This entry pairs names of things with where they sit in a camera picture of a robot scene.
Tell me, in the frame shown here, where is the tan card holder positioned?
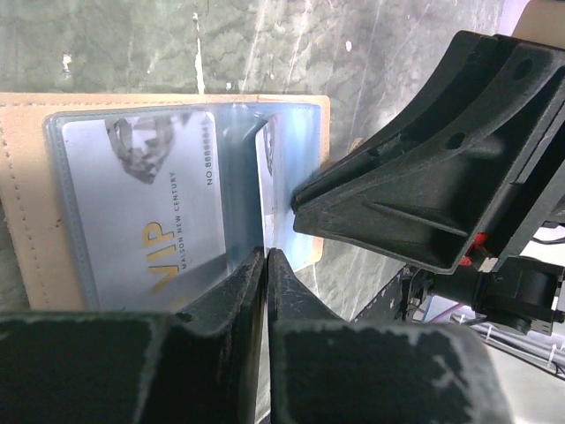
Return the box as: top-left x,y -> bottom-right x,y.
1,93 -> 330,311

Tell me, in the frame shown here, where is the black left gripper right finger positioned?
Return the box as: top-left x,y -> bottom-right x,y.
267,249 -> 512,423

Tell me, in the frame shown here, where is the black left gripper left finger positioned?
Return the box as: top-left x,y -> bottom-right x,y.
1,249 -> 265,423

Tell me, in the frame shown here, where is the silver VIP credit card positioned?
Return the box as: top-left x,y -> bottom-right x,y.
62,110 -> 227,311

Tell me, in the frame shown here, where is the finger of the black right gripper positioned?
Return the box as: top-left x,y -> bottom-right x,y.
294,31 -> 512,199

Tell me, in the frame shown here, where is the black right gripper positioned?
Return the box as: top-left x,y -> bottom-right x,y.
292,42 -> 564,334

